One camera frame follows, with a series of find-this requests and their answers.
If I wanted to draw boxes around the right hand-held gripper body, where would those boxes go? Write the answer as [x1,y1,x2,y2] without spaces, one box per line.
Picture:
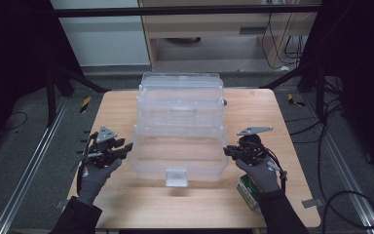
[236,126,274,167]

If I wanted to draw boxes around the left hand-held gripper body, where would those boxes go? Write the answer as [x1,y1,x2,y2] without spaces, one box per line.
[85,126,128,169]

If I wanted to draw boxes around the green cardboard box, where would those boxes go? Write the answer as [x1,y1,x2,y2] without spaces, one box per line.
[236,174,262,212]

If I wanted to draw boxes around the clear plastic storage box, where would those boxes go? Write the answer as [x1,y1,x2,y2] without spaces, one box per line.
[128,72,230,188]

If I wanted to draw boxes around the person's right hand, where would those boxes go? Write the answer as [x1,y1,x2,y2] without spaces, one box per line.
[235,156,281,195]

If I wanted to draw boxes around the person's left hand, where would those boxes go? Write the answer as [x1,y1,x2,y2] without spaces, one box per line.
[77,158,123,206]

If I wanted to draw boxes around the yellow black floor tape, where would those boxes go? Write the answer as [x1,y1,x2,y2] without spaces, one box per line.
[79,96,93,114]
[286,93,306,107]

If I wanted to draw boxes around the black metal stand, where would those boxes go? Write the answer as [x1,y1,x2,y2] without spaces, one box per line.
[259,61,326,121]
[45,61,111,128]

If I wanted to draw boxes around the white cabinet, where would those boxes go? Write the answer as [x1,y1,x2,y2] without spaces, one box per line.
[50,0,152,67]

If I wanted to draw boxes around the dark curtain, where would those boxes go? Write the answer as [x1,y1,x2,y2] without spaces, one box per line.
[0,0,82,157]
[300,0,374,183]

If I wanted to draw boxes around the light wooden desk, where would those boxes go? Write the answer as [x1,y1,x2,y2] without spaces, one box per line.
[138,0,322,71]

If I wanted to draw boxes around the right hand-held gripper cable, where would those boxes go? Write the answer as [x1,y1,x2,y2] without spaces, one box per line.
[263,147,288,193]

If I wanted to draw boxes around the hand-held gripper cable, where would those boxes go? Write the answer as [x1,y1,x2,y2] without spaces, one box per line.
[75,131,99,197]
[263,147,288,193]

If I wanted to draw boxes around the left hand-held gripper cable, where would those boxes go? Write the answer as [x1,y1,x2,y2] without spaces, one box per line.
[75,131,99,197]

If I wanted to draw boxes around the grey metal table bracket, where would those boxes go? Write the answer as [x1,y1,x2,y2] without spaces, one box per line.
[301,198,324,210]

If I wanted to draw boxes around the thin black floor cable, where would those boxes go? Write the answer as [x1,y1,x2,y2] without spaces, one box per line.
[1,111,28,132]

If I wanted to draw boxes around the aluminium floor rail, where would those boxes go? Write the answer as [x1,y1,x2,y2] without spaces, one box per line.
[305,94,374,234]
[0,97,71,234]

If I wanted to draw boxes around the black cables under desk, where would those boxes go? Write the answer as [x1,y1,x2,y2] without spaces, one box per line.
[261,13,306,70]

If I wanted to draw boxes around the black horizontal frame bar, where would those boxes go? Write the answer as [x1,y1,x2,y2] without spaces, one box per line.
[53,4,322,18]

